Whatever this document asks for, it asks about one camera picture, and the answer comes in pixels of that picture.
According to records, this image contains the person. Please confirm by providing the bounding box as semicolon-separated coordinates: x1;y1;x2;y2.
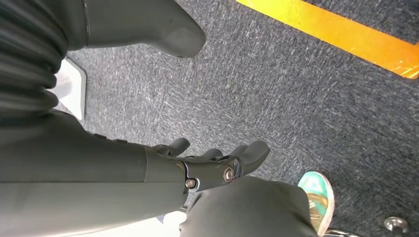
179;176;319;237

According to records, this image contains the green person's shoe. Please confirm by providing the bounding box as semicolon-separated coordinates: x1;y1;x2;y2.
297;171;335;237

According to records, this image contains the white flat panel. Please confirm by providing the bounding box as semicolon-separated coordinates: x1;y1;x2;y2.
75;211;188;237

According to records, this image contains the ribbed grey right arm sleeve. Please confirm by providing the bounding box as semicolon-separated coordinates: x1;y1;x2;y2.
0;0;68;124

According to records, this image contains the yellow floor tape stripe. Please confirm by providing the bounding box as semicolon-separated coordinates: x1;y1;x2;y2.
236;0;419;80

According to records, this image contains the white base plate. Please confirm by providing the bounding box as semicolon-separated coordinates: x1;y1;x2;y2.
49;58;87;121

